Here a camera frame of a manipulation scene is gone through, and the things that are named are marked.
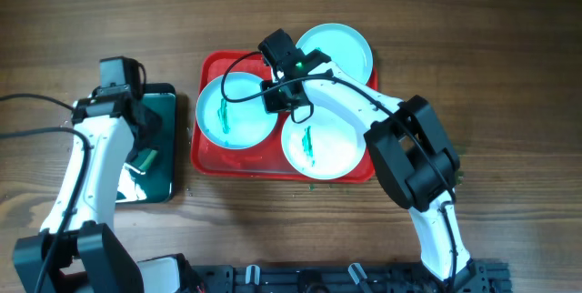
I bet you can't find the light blue plate back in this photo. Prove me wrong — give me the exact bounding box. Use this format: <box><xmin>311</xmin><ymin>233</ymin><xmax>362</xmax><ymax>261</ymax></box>
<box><xmin>296</xmin><ymin>24</ymin><xmax>373</xmax><ymax>84</ymax></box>

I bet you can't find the light blue plate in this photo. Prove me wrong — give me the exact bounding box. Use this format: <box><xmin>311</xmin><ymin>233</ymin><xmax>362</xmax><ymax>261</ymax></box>
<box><xmin>296</xmin><ymin>24</ymin><xmax>373</xmax><ymax>84</ymax></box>
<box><xmin>196</xmin><ymin>76</ymin><xmax>278</xmax><ymax>150</ymax></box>

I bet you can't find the green yellow sponge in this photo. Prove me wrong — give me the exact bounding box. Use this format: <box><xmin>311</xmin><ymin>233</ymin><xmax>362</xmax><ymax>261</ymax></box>
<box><xmin>132</xmin><ymin>148</ymin><xmax>158</xmax><ymax>175</ymax></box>

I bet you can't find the white plate front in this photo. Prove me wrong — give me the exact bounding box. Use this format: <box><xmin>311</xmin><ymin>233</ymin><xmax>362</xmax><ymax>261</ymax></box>
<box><xmin>281</xmin><ymin>106</ymin><xmax>366</xmax><ymax>180</ymax></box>

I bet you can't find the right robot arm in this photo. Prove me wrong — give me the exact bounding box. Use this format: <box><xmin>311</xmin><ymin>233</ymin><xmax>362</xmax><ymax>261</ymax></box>
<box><xmin>261</xmin><ymin>49</ymin><xmax>470</xmax><ymax>290</ymax></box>

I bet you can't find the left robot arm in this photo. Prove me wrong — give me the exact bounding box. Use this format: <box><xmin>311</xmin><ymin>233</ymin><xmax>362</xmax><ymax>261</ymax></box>
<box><xmin>13</xmin><ymin>83</ymin><xmax>199</xmax><ymax>292</ymax></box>

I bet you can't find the red plastic tray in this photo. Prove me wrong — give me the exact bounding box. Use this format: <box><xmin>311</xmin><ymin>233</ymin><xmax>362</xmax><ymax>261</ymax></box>
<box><xmin>190</xmin><ymin>50</ymin><xmax>375</xmax><ymax>184</ymax></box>

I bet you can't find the black water basin tray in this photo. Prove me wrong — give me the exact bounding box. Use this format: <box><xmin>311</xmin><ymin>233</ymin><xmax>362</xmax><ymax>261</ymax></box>
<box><xmin>116</xmin><ymin>83</ymin><xmax>177</xmax><ymax>205</ymax></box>

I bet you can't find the right black cable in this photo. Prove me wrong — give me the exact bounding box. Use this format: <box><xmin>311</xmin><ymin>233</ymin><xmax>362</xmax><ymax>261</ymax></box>
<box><xmin>220</xmin><ymin>51</ymin><xmax>458</xmax><ymax>285</ymax></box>

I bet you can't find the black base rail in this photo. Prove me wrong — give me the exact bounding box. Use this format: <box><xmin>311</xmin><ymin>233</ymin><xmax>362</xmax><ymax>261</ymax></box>
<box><xmin>193</xmin><ymin>260</ymin><xmax>513</xmax><ymax>293</ymax></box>

